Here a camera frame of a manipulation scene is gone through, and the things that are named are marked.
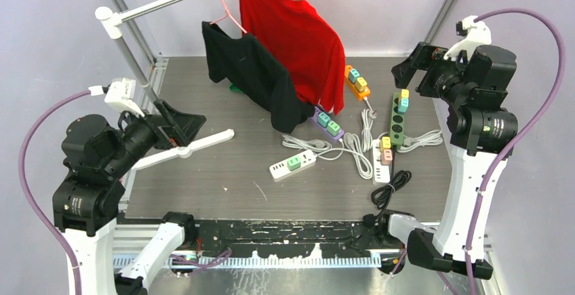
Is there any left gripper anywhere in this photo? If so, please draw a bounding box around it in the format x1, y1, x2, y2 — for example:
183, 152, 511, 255
104, 96, 205, 174

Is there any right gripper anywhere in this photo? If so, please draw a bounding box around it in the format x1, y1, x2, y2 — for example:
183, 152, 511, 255
392, 41, 473, 106

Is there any yellow plug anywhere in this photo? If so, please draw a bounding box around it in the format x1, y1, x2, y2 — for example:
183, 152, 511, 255
379, 136, 392, 151

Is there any pink plug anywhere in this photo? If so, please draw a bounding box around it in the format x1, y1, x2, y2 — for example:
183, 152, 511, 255
380, 149, 393, 165

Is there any white power strip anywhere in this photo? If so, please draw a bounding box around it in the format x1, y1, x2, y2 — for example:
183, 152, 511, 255
269, 150, 317, 182
371, 136, 393, 186

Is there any green plug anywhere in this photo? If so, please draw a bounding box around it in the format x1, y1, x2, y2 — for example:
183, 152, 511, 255
286, 156, 302, 172

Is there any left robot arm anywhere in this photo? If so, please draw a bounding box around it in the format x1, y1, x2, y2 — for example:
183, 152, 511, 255
52, 100, 206, 294

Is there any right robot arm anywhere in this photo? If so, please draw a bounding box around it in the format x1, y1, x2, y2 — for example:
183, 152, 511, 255
376, 42, 519, 279

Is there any orange power strip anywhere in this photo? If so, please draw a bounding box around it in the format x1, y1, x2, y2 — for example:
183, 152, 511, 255
344, 65, 371, 100

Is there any green power strip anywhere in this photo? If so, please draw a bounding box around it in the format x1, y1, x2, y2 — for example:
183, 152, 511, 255
389, 89, 410, 149

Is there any black garment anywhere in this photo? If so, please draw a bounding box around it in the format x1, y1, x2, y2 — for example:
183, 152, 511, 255
201, 21, 315, 134

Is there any purple power strip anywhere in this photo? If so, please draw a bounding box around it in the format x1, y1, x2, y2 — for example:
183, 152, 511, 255
309, 106, 344, 142

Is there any red sweater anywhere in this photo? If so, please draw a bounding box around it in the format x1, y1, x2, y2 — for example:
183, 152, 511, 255
239, 0, 345, 115

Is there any pink hanger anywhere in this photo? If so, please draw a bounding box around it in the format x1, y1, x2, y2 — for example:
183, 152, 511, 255
210, 0, 247, 34

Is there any metal clothes rack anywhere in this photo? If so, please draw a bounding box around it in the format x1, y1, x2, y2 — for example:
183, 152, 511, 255
94, 0, 266, 171

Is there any white coiled cable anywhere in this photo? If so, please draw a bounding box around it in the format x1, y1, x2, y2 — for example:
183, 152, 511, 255
281, 109, 444, 180

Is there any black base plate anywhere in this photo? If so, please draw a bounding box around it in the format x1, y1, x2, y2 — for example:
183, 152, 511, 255
177, 220, 403, 259

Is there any black coiled cable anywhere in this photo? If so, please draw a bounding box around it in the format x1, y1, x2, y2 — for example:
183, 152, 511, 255
371, 148, 412, 215

